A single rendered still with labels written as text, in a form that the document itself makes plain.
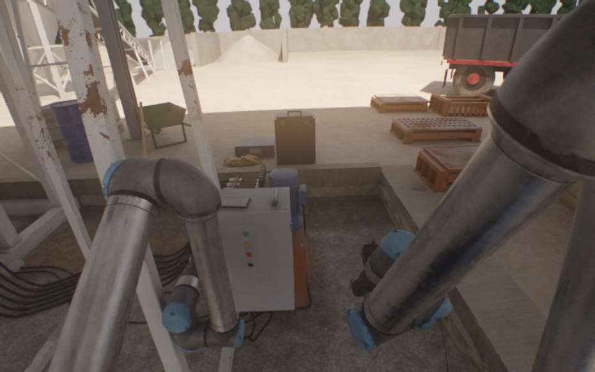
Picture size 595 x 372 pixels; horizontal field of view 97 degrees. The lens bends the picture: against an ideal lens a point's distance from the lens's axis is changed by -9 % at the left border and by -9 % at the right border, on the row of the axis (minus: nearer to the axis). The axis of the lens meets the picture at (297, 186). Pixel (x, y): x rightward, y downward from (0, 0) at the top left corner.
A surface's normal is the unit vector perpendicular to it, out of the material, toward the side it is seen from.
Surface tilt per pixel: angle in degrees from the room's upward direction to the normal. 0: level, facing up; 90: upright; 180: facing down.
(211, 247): 89
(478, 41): 90
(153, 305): 80
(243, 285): 90
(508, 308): 0
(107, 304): 54
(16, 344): 0
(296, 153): 90
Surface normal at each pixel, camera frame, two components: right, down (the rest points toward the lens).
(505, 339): -0.12, -0.82
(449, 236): -0.86, 0.30
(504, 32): -0.53, 0.41
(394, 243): 0.13, -0.70
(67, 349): -0.07, -0.54
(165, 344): 0.02, 0.31
